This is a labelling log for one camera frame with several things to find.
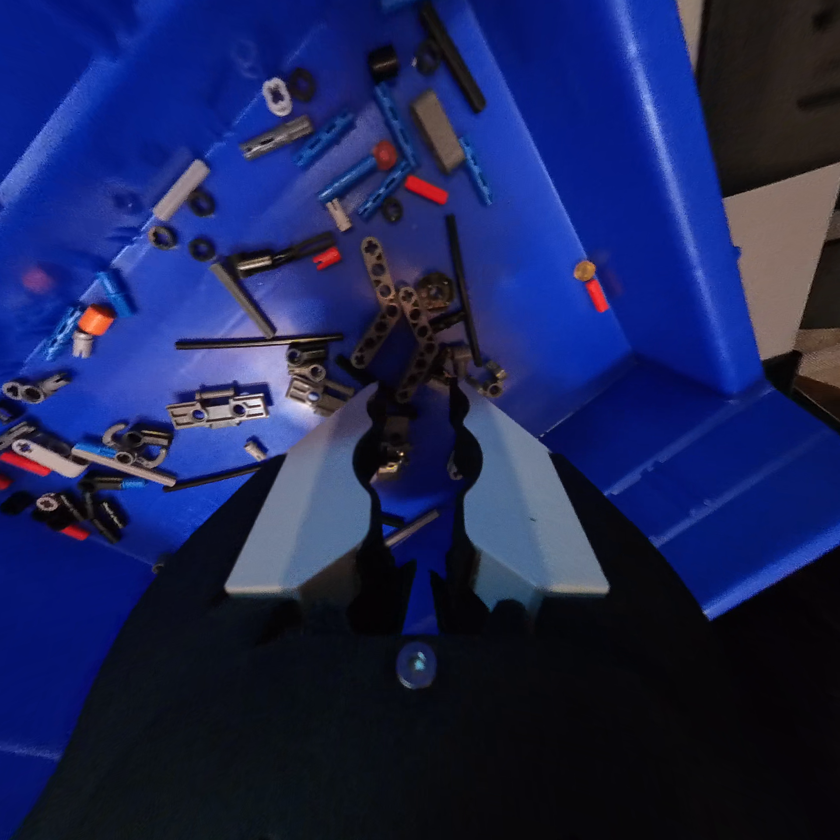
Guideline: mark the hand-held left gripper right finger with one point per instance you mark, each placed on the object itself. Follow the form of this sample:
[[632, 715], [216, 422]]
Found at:
[[525, 525]]

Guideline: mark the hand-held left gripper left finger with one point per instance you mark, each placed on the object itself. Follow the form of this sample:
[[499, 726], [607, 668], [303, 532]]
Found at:
[[308, 525]]

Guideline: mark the round black disc piece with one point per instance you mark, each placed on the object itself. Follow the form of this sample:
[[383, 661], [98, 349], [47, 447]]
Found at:
[[436, 289]]

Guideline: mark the blue plastic bin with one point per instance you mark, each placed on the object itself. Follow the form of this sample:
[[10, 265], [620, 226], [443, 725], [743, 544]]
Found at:
[[590, 197]]

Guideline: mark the black steering link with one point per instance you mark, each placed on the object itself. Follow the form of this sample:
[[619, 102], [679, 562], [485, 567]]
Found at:
[[253, 261]]

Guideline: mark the light grey elbow connector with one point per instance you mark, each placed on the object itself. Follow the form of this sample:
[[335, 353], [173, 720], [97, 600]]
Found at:
[[463, 358]]

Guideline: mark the dark grey axle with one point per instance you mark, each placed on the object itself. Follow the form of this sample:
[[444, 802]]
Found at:
[[420, 522], [243, 298]]

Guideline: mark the dark grey holed plate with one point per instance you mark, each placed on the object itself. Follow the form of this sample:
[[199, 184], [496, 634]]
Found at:
[[334, 394], [216, 410]]

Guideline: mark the grey perpendicular connector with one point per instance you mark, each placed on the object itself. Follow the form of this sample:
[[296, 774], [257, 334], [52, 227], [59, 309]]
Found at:
[[495, 387]]

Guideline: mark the light grey axle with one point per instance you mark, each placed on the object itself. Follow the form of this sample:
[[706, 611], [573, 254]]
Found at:
[[157, 477]]

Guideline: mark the long thin black axle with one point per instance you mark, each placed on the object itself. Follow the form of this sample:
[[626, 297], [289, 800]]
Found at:
[[249, 342], [461, 282]]

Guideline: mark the black pin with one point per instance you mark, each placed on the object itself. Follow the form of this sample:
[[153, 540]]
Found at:
[[449, 321]]

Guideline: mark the grey bent liftarm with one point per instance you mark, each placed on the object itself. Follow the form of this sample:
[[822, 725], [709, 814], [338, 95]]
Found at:
[[384, 275], [423, 321]]

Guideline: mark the short red axle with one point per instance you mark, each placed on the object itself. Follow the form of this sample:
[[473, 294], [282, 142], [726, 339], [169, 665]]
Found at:
[[75, 531]]

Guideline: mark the red pin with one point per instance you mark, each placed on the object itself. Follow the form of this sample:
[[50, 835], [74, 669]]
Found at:
[[426, 189], [597, 295]]

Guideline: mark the amber round stud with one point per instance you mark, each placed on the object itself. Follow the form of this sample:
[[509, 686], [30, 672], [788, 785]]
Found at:
[[584, 271]]

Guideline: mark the light grey thin liftarm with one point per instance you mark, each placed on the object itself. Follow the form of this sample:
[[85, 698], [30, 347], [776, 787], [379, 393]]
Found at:
[[56, 459]]

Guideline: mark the small red connector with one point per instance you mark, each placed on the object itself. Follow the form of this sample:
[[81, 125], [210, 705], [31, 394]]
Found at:
[[327, 258]]

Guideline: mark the small light grey pin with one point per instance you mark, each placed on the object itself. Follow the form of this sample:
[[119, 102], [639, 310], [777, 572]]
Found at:
[[83, 344]]

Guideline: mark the orange bush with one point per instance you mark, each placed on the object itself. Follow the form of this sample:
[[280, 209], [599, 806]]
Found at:
[[96, 320]]

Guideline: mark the small black oval bush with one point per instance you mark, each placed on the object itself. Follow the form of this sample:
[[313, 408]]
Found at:
[[14, 502]]

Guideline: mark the short blue pin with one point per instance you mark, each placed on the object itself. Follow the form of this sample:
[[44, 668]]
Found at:
[[117, 293]]

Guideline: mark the dark grey axle pin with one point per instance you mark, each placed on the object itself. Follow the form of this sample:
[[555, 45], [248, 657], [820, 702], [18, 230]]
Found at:
[[16, 434]]

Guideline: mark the grey pin connector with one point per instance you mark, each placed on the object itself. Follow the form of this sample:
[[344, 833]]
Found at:
[[33, 390]]

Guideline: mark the long blue pin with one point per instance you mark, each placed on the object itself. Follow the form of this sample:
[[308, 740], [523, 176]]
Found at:
[[323, 139], [476, 170], [386, 187], [348, 179], [394, 121], [62, 334]]

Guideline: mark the small tan pin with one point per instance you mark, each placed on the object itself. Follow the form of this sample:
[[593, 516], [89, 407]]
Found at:
[[339, 215]]

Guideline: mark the light grey tube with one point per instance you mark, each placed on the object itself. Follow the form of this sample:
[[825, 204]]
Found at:
[[180, 190]]

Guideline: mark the dark red round piece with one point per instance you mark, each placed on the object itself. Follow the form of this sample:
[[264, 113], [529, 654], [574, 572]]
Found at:
[[384, 154]]

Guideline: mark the dark grey axle connector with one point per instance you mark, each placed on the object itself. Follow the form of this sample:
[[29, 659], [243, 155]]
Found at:
[[275, 138]]

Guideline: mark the light grey cross bush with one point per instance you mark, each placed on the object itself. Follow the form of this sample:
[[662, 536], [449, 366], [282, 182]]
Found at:
[[275, 96]]

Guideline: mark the thick black axle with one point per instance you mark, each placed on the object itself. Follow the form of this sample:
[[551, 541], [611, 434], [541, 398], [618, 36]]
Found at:
[[456, 62]]

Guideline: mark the black cylinder piece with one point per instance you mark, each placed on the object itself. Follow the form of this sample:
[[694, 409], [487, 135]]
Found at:
[[384, 62]]

